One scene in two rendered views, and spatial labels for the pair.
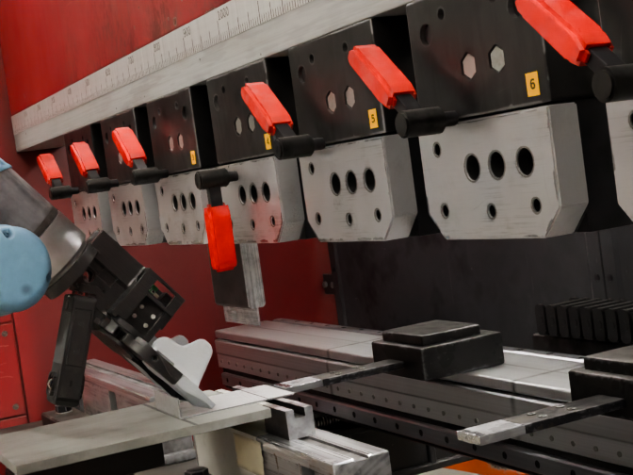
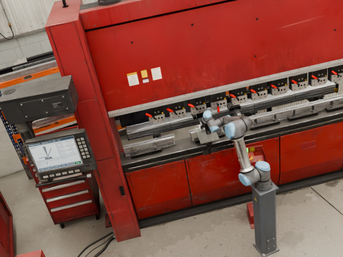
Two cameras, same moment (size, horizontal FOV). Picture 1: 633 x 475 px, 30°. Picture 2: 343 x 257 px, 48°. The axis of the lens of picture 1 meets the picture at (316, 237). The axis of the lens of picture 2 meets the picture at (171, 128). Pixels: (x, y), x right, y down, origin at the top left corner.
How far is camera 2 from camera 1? 3.66 m
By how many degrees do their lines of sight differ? 71
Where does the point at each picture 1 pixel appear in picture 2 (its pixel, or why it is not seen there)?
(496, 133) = (262, 92)
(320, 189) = (235, 101)
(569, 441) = (221, 114)
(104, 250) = not seen: hidden behind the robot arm
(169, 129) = (197, 101)
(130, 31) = (185, 92)
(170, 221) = (195, 111)
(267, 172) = (224, 101)
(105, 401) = (150, 145)
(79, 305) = not seen: hidden behind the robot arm
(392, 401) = (187, 123)
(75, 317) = not seen: hidden behind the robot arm
